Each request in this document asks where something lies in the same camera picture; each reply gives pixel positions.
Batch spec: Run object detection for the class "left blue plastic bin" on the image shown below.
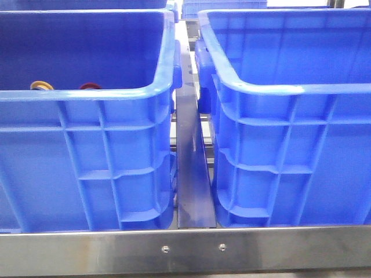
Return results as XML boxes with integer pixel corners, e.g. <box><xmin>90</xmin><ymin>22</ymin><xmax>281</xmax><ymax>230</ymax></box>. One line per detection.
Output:
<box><xmin>1</xmin><ymin>10</ymin><xmax>182</xmax><ymax>234</ymax></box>

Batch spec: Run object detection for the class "rear left blue bin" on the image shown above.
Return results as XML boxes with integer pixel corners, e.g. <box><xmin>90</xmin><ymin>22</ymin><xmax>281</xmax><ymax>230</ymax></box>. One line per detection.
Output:
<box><xmin>1</xmin><ymin>0</ymin><xmax>179</xmax><ymax>23</ymax></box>

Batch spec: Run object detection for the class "rear right blue bin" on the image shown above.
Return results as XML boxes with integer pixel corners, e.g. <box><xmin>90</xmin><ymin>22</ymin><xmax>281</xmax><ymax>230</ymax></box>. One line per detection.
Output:
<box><xmin>181</xmin><ymin>0</ymin><xmax>267</xmax><ymax>19</ymax></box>

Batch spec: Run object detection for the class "dark metal divider bar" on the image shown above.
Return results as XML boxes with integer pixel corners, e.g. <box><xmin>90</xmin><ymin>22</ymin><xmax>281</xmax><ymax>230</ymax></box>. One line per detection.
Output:
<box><xmin>176</xmin><ymin>20</ymin><xmax>217</xmax><ymax>229</ymax></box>

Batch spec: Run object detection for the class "red mushroom push button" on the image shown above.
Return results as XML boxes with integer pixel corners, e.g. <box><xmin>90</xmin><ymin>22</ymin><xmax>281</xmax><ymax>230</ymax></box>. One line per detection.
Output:
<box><xmin>79</xmin><ymin>82</ymin><xmax>101</xmax><ymax>90</ymax></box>

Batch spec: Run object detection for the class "steel front rail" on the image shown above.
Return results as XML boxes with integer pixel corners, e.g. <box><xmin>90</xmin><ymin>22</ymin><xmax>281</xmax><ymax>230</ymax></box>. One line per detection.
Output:
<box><xmin>1</xmin><ymin>225</ymin><xmax>370</xmax><ymax>277</ymax></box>

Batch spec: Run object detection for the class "left rail screw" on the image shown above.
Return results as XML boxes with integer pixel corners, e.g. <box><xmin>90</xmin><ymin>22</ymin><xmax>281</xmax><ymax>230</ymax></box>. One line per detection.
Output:
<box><xmin>161</xmin><ymin>246</ymin><xmax>170</xmax><ymax>254</ymax></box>

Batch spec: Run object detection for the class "right blue plastic bin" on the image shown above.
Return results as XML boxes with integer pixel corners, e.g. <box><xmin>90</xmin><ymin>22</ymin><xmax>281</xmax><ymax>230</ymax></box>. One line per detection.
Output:
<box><xmin>195</xmin><ymin>8</ymin><xmax>370</xmax><ymax>227</ymax></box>

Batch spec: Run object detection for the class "yellow mushroom push button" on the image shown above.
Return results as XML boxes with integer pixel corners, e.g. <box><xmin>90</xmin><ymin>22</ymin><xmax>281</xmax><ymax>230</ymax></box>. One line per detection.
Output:
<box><xmin>30</xmin><ymin>81</ymin><xmax>54</xmax><ymax>90</ymax></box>

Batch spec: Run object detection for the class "blue plastic bin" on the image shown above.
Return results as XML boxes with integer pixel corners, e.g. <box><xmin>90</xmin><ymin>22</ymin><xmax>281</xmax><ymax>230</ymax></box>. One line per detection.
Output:
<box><xmin>1</xmin><ymin>10</ymin><xmax>182</xmax><ymax>234</ymax></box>
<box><xmin>195</xmin><ymin>8</ymin><xmax>370</xmax><ymax>227</ymax></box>

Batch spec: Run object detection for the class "rail screw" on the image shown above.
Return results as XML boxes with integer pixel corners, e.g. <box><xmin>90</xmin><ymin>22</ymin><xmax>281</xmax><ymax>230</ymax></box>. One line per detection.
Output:
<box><xmin>161</xmin><ymin>246</ymin><xmax>170</xmax><ymax>254</ymax></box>
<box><xmin>219</xmin><ymin>243</ymin><xmax>227</xmax><ymax>251</ymax></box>

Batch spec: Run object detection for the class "right rail screw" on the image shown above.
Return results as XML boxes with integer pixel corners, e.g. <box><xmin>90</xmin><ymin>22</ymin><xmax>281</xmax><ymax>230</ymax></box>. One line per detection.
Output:
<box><xmin>219</xmin><ymin>243</ymin><xmax>227</xmax><ymax>251</ymax></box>

